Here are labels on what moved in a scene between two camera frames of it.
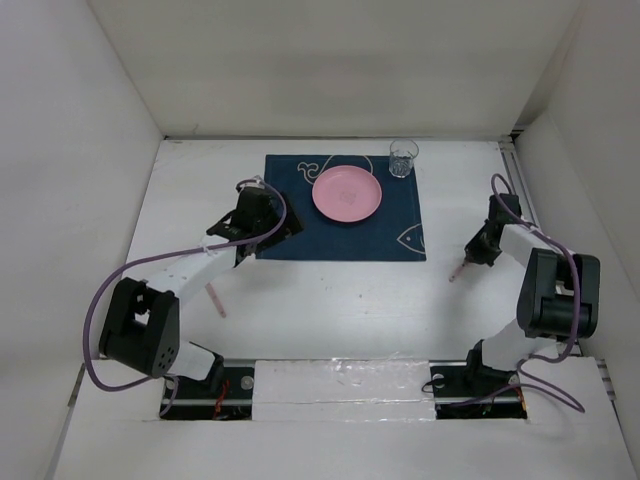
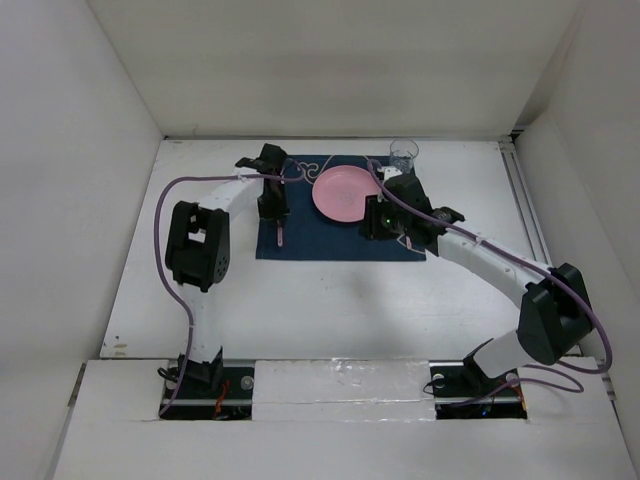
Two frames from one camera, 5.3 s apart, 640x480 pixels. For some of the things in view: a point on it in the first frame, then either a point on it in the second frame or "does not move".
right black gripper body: [480, 250] to [382, 222]
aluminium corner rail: [515, 174] does not move
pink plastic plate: [347, 193] does not move
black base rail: [230, 395] does not move
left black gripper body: [289, 229] to [273, 205]
